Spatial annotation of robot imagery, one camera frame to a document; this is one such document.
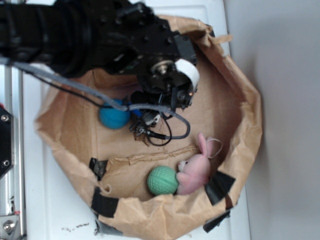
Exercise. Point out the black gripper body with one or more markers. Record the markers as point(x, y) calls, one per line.
point(172, 85)

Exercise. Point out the brown wood chip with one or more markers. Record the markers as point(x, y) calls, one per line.
point(141, 138)

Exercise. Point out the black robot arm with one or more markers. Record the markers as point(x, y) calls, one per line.
point(65, 40)

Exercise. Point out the blue dimpled ball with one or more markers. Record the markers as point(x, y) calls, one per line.
point(113, 118)

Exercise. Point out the pink plush bunny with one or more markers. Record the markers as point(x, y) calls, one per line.
point(194, 172)

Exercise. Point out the green dimpled ball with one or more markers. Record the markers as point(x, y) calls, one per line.
point(162, 181)

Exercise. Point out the brown paper bag bin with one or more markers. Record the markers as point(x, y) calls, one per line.
point(109, 169)

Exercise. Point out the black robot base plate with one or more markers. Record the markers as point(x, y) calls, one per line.
point(6, 129)

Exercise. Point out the aluminium frame rail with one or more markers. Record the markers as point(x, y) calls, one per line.
point(12, 185)

